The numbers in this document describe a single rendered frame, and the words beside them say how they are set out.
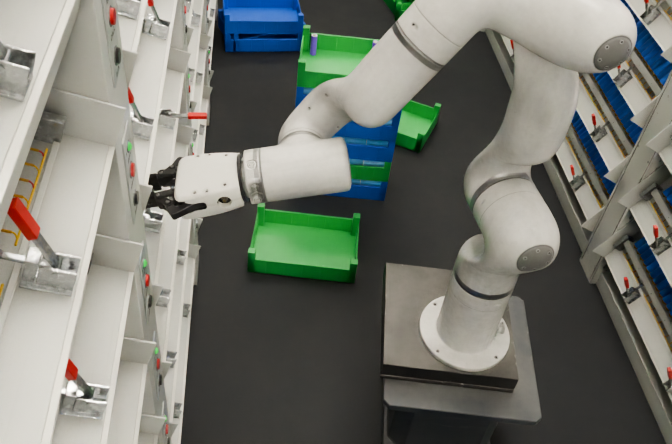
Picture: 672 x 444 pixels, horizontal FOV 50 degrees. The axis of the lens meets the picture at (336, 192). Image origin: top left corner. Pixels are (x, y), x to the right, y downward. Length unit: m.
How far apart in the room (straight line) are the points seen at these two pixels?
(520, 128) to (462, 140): 1.44
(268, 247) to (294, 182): 1.03
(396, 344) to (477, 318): 0.19
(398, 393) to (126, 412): 0.67
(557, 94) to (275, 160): 0.43
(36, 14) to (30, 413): 0.28
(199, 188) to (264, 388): 0.83
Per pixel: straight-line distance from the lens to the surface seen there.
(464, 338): 1.48
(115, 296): 0.86
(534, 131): 1.13
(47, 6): 0.58
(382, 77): 0.99
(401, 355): 1.50
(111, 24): 0.72
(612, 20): 0.99
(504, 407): 1.55
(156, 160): 1.31
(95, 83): 0.71
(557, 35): 0.98
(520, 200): 1.24
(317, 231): 2.14
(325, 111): 1.13
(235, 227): 2.15
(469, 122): 2.67
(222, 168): 1.10
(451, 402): 1.52
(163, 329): 1.31
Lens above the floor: 1.55
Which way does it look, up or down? 43 degrees down
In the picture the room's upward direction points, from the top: 7 degrees clockwise
